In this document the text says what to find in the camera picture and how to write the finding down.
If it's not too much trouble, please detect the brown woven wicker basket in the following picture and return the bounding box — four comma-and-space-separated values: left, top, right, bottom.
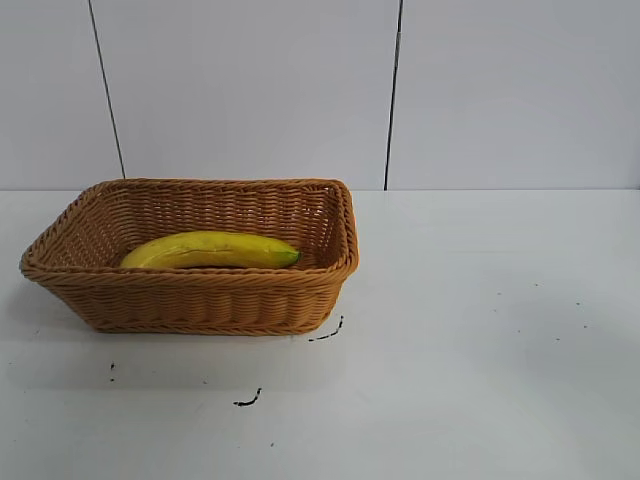
19, 176, 361, 335

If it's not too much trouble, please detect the yellow banana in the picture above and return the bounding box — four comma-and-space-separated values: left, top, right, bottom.
119, 230, 303, 270

